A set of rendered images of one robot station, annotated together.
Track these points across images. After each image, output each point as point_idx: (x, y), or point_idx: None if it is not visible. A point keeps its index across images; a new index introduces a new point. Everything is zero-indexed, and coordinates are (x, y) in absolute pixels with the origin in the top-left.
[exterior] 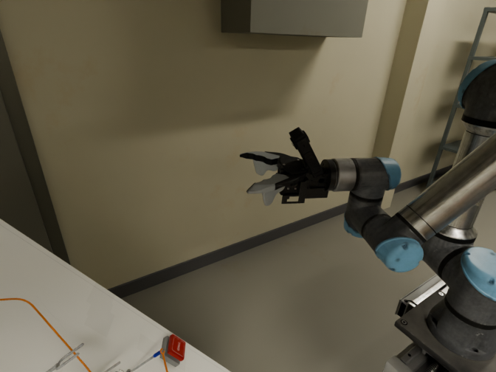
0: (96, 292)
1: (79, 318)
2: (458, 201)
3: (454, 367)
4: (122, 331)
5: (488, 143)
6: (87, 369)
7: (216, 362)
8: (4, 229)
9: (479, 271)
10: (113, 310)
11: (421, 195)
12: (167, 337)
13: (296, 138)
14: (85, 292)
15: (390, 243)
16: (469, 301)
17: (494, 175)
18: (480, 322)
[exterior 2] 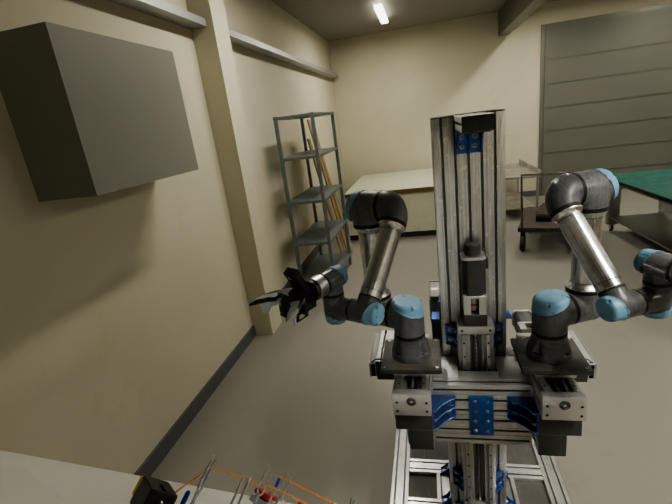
0: (188, 488)
1: (204, 503)
2: (384, 272)
3: (421, 370)
4: (228, 502)
5: (380, 238)
6: (272, 488)
7: (286, 502)
8: (96, 470)
9: (404, 307)
10: (209, 494)
11: (366, 277)
12: (253, 494)
13: (293, 274)
14: (184, 489)
15: (369, 310)
16: (408, 327)
17: (390, 252)
18: (417, 335)
